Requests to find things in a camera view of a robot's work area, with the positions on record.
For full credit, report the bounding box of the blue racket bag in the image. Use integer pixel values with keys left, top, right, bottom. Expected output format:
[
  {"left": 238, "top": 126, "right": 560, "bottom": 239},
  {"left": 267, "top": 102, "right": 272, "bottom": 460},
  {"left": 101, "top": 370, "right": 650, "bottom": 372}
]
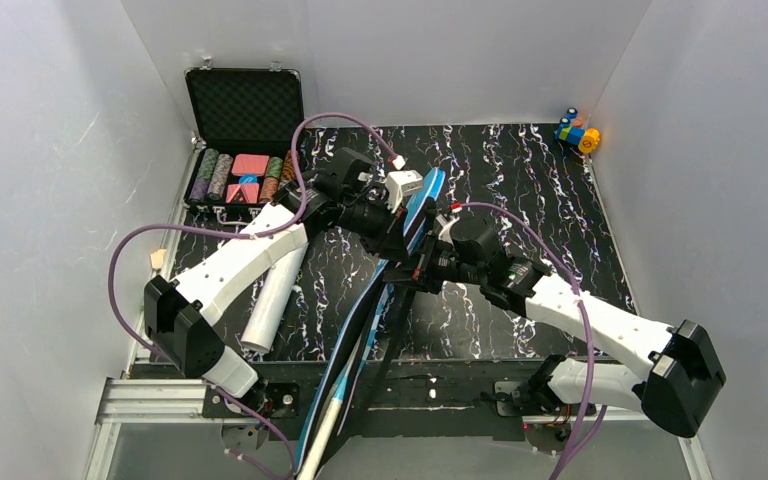
[{"left": 294, "top": 168, "right": 446, "bottom": 479}]

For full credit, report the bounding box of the white shuttlecock tube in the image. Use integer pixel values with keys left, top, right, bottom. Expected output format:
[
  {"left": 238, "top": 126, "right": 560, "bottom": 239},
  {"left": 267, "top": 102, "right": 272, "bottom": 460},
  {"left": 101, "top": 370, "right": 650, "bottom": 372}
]
[{"left": 240, "top": 244, "right": 308, "bottom": 354}]

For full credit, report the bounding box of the blue badminton racket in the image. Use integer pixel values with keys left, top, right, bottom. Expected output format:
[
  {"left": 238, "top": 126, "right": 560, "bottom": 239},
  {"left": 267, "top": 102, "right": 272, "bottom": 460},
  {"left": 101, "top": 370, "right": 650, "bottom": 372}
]
[{"left": 296, "top": 380, "right": 347, "bottom": 480}]

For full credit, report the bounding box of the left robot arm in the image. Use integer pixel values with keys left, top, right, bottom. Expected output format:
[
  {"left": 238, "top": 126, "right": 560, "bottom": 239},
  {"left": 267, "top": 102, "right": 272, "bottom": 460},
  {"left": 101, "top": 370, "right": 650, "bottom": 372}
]
[{"left": 144, "top": 148, "right": 430, "bottom": 398}]

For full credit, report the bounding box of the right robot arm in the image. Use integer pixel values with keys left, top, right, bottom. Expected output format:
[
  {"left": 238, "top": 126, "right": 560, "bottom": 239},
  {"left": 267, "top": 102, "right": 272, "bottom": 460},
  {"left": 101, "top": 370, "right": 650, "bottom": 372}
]
[{"left": 384, "top": 216, "right": 727, "bottom": 438}]

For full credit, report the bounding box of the black poker chip case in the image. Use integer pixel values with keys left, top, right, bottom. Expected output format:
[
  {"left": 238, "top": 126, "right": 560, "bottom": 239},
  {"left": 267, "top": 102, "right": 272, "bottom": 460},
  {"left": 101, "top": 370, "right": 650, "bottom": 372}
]
[{"left": 183, "top": 67, "right": 304, "bottom": 219}]

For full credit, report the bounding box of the colourful toy block train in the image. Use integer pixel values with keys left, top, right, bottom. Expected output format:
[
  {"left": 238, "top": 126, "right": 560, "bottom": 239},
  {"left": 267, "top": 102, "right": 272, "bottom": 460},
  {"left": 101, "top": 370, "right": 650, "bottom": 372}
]
[{"left": 554, "top": 107, "right": 601, "bottom": 154}]

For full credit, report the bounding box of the beige wooden block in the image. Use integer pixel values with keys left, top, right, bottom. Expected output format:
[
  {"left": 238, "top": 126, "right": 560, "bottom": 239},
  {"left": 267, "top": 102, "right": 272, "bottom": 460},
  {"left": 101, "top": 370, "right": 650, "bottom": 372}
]
[{"left": 149, "top": 249, "right": 167, "bottom": 271}]

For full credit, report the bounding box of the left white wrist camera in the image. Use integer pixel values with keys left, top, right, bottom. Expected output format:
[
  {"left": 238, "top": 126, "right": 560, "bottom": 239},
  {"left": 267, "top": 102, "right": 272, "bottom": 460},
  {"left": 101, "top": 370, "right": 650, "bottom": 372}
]
[{"left": 384, "top": 170, "right": 424, "bottom": 213}]

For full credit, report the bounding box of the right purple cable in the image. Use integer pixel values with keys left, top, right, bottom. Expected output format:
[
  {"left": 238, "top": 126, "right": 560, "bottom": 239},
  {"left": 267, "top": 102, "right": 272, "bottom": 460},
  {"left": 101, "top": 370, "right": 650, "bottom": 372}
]
[{"left": 450, "top": 201, "right": 607, "bottom": 480}]

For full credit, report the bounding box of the purple cable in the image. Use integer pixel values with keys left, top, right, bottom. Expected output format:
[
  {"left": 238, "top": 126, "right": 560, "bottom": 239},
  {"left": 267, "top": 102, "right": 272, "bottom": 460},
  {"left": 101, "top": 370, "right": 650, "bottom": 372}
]
[
  {"left": 450, "top": 201, "right": 607, "bottom": 480},
  {"left": 107, "top": 112, "right": 406, "bottom": 480}
]

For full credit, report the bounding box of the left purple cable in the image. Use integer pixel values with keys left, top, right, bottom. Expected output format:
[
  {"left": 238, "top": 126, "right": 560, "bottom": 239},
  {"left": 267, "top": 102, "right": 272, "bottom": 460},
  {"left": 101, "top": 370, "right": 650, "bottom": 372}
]
[{"left": 107, "top": 112, "right": 406, "bottom": 480}]

